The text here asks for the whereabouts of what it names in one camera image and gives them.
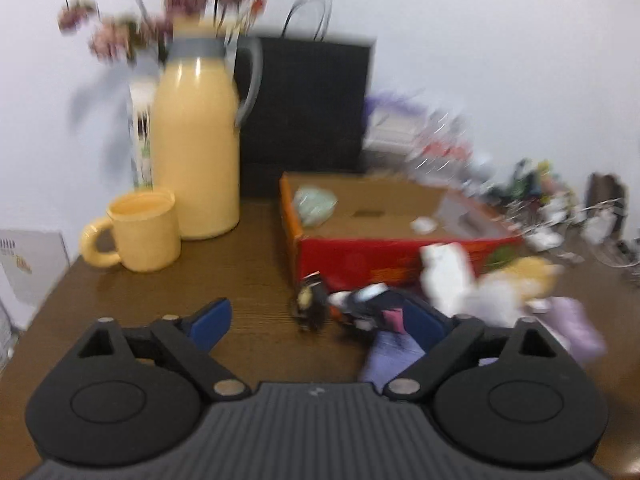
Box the navy blue cloth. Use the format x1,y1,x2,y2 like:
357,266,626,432
328,283,452,395

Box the small dark figurine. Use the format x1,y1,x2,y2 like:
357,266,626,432
291,272,329,332

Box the yellow mug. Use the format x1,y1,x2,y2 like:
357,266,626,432
79,190,181,273

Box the green bubble wrap pouch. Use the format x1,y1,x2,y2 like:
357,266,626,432
293,185,337,228

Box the white yellow plush toy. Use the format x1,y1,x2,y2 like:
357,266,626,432
420,243,564,327

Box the white paper stack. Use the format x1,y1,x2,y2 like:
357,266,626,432
1,229,70,330

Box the purple white tissue pack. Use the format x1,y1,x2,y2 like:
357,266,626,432
362,89,432,157

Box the purple cloth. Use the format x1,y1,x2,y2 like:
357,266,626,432
544,297,606,365

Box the yellow thermos jug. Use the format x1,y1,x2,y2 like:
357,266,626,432
150,18,262,240

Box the dried pink rose bouquet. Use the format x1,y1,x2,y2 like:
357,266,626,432
56,0,269,64

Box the white carton vase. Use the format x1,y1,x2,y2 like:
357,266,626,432
128,77,157,188

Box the black paper bag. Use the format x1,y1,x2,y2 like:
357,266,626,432
235,0,378,200

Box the water bottle pack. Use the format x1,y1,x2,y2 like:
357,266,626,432
406,108,496,196

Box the white cables pile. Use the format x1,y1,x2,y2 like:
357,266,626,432
504,194,640,271

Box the red orange cardboard box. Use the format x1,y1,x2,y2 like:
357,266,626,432
280,174,522,292

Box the brown wallet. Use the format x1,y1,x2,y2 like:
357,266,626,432
586,172,627,218

